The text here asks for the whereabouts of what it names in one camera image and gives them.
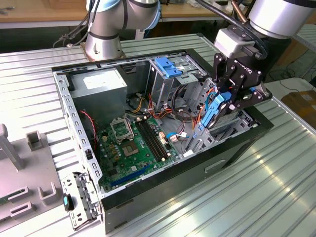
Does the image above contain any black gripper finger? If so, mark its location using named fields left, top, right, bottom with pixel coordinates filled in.
left=221, top=85, right=274, bottom=117
left=212, top=53, right=247, bottom=99

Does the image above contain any orange power wire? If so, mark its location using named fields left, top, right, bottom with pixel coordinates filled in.
left=208, top=85, right=234, bottom=97

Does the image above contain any metal disk bay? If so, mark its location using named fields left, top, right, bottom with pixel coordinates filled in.
left=184, top=108, right=255, bottom=158

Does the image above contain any brown cardboard box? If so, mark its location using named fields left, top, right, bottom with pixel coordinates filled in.
left=280, top=90, right=316, bottom=127

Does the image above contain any blue drive latch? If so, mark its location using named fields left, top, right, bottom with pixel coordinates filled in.
left=155, top=57, right=182, bottom=78

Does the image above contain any metal optical drive cage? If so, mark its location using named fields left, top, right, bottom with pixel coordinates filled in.
left=145, top=55, right=207, bottom=111

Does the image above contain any black RAM slot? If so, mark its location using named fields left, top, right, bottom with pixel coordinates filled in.
left=143, top=118, right=171, bottom=159
left=136, top=120, right=162, bottom=163

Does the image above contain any black PC case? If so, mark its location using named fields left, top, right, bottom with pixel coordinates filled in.
left=51, top=48, right=275, bottom=235

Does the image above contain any CPU socket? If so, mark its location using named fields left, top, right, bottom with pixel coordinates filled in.
left=120, top=140, right=139, bottom=158

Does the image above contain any metal socket cover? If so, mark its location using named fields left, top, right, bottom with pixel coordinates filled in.
left=110, top=118, right=135, bottom=143

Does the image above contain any grey power supply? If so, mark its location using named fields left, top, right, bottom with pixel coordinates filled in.
left=70, top=68, right=128, bottom=126

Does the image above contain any blue expansion slot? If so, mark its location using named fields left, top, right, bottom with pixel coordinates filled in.
left=110, top=164, right=151, bottom=188

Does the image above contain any green motherboard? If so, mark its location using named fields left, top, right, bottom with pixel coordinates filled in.
left=95, top=116, right=180, bottom=191

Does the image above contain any wooden desk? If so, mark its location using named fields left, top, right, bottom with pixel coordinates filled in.
left=0, top=0, right=250, bottom=28

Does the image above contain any black blue latch tab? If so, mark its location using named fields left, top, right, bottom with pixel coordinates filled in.
left=63, top=194, right=75, bottom=212

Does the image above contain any grey parts rack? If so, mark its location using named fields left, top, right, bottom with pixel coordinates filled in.
left=0, top=123, right=62, bottom=222

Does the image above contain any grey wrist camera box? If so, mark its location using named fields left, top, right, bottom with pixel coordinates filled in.
left=213, top=28, right=256, bottom=59

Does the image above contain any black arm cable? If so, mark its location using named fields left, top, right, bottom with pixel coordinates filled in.
left=197, top=0, right=269, bottom=59

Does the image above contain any orange red wire bundle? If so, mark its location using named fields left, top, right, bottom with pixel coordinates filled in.
left=147, top=93, right=207, bottom=129

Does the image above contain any short blue board wire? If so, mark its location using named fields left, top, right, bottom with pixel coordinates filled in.
left=165, top=132, right=190, bottom=144

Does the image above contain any yellow black wire bundle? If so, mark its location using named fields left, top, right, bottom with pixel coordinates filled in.
left=125, top=93, right=149, bottom=114

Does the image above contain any red black fan wire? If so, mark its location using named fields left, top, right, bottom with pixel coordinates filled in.
left=79, top=110, right=98, bottom=152

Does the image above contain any black cable bundle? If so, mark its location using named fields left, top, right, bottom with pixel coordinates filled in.
left=53, top=0, right=99, bottom=48

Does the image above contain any grey expansion bracket latch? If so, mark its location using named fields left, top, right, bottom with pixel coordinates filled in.
left=60, top=171, right=103, bottom=232

